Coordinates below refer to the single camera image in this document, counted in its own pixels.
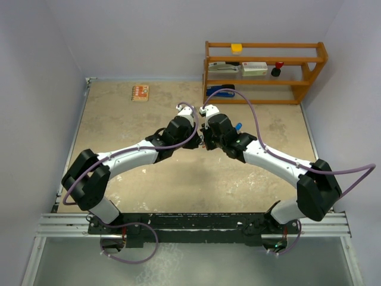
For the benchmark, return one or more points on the white cardboard box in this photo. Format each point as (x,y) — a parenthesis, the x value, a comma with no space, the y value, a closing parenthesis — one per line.
(254,68)

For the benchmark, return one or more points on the white stapler on shelf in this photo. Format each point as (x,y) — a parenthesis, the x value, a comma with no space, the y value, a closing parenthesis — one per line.
(224,67)

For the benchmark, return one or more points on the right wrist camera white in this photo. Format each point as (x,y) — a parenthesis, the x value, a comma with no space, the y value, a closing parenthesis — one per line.
(208,111)

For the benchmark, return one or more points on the blue stapler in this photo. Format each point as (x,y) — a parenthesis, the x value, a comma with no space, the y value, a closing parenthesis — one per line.
(220,91)

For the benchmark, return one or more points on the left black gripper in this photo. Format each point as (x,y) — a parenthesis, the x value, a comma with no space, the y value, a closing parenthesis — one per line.
(195,141)

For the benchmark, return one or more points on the small spiral notebook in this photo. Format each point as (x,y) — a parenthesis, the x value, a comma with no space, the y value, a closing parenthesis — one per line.
(140,93)

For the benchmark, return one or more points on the red black stamp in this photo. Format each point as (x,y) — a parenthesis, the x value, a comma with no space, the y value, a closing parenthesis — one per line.
(276,71)

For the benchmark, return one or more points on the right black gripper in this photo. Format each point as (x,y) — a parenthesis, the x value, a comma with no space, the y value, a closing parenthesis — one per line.
(206,130)

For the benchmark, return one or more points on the wooden shelf rack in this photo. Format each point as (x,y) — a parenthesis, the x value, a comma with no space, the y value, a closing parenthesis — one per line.
(293,66)

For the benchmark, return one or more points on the black base frame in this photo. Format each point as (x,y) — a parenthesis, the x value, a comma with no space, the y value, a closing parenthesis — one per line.
(268,230)

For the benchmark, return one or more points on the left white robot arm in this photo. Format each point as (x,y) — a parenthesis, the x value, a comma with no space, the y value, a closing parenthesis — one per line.
(87,178)

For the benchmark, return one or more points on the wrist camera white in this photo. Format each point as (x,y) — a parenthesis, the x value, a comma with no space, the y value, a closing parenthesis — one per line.
(185,110)
(208,111)

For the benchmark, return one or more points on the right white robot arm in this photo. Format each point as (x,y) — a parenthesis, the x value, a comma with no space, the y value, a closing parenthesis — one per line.
(315,193)

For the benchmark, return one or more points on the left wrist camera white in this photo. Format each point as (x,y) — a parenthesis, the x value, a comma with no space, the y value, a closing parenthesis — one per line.
(185,110)

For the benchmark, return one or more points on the yellow block on shelf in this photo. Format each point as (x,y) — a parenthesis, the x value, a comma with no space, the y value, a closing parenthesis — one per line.
(236,48)

